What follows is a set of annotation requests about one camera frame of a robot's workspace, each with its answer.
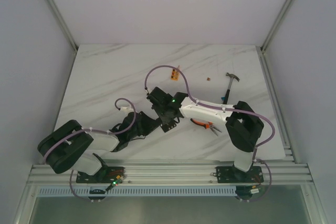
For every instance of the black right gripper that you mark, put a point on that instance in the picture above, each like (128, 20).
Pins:
(167, 119)

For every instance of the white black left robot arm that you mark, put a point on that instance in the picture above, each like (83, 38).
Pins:
(71, 147)

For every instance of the right aluminium frame post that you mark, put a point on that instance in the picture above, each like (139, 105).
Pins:
(276, 24)

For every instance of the orange handled needle-nose pliers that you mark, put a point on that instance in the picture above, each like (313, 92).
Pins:
(206, 125)

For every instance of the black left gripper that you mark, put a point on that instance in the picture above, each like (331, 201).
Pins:
(151, 125)

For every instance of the white slotted cable duct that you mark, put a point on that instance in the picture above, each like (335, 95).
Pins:
(128, 191)

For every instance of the aluminium mounting rail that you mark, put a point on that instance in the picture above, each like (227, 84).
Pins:
(179, 173)

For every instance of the black fuse box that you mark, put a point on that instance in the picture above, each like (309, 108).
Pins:
(168, 126)

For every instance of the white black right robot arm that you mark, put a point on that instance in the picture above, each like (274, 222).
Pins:
(243, 129)

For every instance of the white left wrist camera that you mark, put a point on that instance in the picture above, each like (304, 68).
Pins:
(126, 109)

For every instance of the aluminium corner frame post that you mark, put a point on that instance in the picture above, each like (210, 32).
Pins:
(62, 24)

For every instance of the orange fuse holder block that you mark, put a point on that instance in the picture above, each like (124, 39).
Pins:
(175, 74)

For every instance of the black handled claw hammer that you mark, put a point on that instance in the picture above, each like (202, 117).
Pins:
(232, 78)

